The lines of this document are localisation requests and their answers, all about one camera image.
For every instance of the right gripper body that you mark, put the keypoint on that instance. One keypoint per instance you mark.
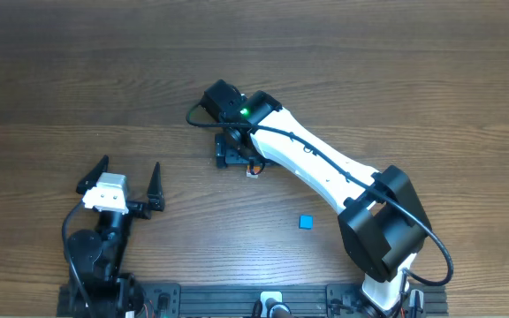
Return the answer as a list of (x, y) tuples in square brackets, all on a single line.
[(232, 156)]

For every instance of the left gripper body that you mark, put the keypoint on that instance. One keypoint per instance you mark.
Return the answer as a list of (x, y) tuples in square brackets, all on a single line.
[(139, 209)]

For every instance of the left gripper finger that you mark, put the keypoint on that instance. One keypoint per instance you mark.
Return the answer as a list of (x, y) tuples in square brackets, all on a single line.
[(90, 179), (156, 194)]

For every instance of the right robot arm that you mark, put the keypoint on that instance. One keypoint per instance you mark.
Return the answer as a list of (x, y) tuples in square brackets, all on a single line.
[(298, 163)]

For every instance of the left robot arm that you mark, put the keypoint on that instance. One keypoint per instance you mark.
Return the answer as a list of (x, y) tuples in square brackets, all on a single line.
[(91, 256)]

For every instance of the white cube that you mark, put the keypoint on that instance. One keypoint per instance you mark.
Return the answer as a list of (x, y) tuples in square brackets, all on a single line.
[(252, 174)]

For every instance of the blue cube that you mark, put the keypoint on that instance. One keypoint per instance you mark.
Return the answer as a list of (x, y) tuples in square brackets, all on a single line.
[(306, 222)]

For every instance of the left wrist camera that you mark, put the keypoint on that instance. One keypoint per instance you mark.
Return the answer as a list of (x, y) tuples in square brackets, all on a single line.
[(106, 194)]

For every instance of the mounting rail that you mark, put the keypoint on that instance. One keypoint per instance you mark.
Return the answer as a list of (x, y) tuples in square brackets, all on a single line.
[(219, 300)]

